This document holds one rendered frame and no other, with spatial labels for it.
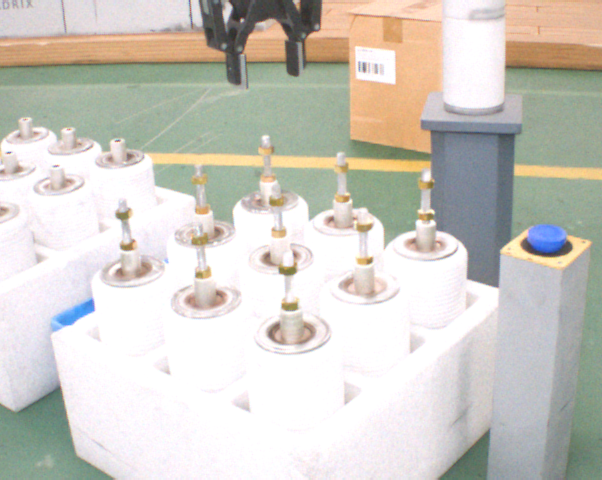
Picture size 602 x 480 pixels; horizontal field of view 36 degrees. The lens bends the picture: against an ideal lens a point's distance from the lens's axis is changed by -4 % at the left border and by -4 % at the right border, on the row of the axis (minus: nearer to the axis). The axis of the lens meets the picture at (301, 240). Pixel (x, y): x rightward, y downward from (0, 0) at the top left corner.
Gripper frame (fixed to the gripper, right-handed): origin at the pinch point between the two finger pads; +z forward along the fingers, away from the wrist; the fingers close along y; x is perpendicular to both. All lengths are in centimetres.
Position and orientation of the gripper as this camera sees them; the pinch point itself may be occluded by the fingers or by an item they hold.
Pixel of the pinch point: (267, 69)
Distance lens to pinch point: 100.2
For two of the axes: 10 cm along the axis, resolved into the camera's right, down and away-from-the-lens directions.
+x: 5.8, 3.2, -7.5
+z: 0.5, 9.0, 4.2
